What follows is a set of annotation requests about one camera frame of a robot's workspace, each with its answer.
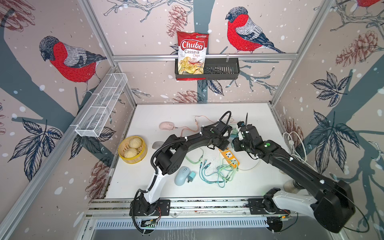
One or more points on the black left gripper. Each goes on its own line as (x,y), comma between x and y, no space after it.
(224,146)

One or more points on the glass jar black lid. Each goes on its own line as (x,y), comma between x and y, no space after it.
(292,186)

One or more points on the yellow bowl with buns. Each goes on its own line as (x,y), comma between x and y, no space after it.
(132,149)

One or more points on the aluminium frame corner post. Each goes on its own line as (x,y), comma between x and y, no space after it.
(99,34)

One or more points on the teal power strip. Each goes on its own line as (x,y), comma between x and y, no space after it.
(234,133)

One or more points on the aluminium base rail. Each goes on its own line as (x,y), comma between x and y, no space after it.
(187,213)

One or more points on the silver grey computer mouse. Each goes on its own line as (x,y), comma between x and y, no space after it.
(156,145)

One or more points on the black wire wall basket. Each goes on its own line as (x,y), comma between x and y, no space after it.
(214,69)

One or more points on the white wire mesh shelf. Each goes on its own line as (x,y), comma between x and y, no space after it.
(97,115)

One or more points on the right rear frame post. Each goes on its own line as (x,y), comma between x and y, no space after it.
(316,24)

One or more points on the light blue computer mouse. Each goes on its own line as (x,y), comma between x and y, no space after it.
(182,176)

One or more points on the teal charger plug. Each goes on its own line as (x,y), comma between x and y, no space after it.
(191,177)

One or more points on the orange power strip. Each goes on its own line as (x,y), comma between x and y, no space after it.
(230,158)

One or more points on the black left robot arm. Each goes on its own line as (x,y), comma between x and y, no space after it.
(169,157)

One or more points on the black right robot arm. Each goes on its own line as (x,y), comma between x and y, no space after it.
(330,203)

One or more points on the pink computer mouse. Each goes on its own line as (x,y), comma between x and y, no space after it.
(166,126)

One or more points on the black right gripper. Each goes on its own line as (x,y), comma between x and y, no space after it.
(235,142)

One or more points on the red Chuba cassava chips bag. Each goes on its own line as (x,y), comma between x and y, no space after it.
(192,51)

